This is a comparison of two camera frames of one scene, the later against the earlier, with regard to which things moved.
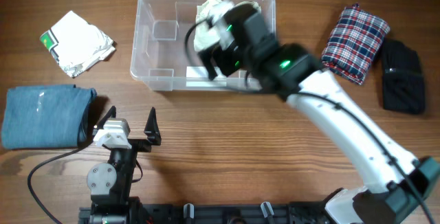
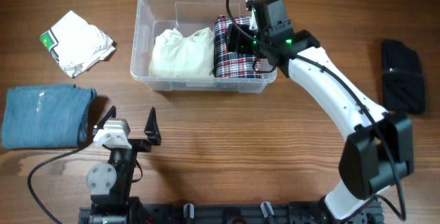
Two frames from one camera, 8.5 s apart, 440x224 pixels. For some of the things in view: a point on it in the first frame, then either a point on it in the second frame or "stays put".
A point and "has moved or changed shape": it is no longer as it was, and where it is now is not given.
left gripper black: x=153 y=132 stays put
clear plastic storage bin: x=159 y=60 stays put
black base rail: x=120 y=211 stays put
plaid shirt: x=353 y=43 has moved or changed shape
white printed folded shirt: x=75 y=45 stays put
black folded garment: x=403 y=85 stays put
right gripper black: x=226 y=68 to x=242 y=46
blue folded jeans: x=45 y=117 stays put
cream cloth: x=206 y=37 to x=172 y=54
